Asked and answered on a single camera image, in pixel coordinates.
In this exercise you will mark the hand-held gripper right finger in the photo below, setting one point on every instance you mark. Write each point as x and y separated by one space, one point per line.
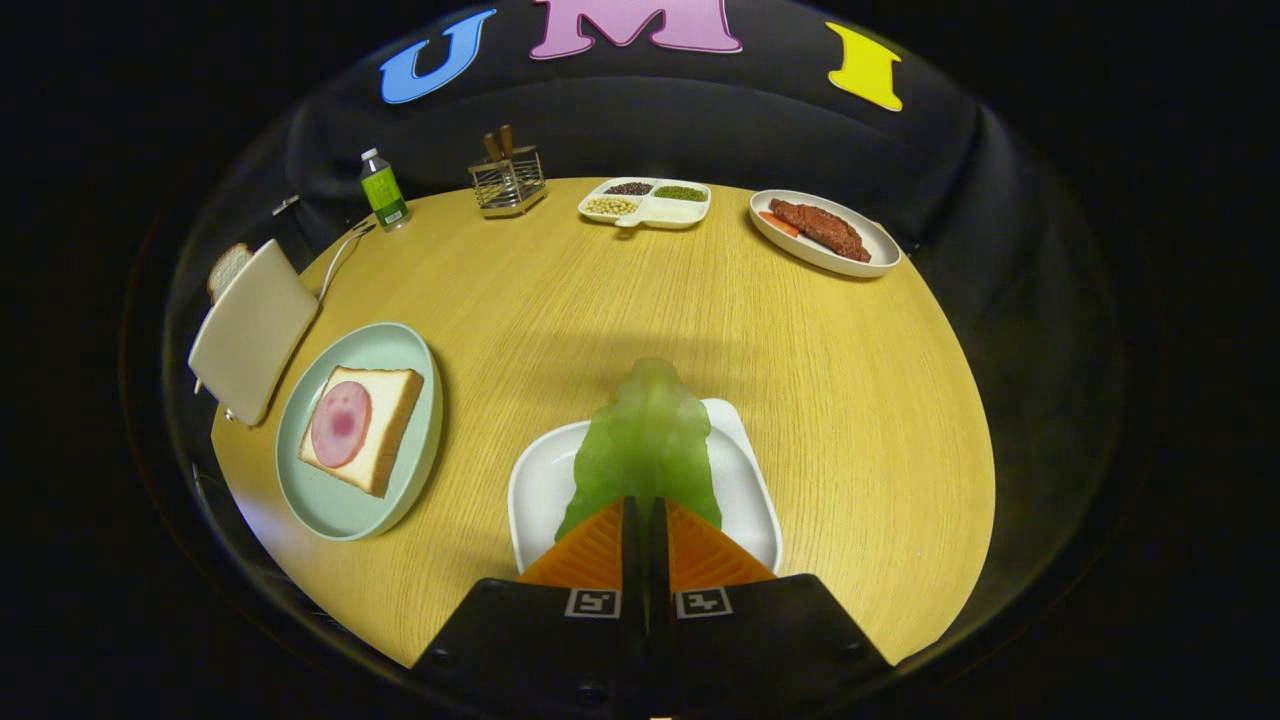
658 560

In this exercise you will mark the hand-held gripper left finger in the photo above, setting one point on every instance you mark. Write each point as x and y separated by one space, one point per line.
630 560

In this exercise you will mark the green lettuce leaf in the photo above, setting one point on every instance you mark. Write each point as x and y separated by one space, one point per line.
645 440

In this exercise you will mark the brown crust bread slice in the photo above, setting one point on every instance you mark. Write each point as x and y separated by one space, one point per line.
228 270

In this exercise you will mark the white square plate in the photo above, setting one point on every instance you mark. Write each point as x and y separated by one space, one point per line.
540 490

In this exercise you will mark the square white toast slice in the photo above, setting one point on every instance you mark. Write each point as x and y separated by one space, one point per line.
392 420

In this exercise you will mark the pale green round plate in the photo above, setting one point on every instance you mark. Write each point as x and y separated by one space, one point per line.
340 515

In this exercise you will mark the pink ham slice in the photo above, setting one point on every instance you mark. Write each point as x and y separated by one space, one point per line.
341 424

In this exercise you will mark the white divided dish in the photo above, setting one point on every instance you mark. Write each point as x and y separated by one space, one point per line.
678 212

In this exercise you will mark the pile of yellow beans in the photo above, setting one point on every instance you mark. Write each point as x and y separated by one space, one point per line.
611 206

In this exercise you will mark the orange food piece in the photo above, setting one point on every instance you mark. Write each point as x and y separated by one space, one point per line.
775 222

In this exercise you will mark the pile of green beans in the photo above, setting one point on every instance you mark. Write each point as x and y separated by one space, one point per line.
680 193

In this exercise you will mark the brown meat steak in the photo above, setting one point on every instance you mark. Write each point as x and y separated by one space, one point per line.
822 230

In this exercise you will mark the pile of dark beans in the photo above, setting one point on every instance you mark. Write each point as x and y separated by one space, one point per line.
628 188

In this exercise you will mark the white round plate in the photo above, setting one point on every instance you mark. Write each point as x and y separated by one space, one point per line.
880 245

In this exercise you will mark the brown wooden utensil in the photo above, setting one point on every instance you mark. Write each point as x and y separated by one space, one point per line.
492 147
506 140

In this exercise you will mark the white toaster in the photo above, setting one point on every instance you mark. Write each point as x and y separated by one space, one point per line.
255 330

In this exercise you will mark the green label plastic bottle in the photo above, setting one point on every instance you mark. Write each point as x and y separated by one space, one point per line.
384 195

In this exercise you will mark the black backdrop cloth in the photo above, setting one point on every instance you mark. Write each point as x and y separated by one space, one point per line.
760 130

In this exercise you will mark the silver binder clip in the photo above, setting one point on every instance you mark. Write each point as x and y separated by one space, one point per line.
286 205

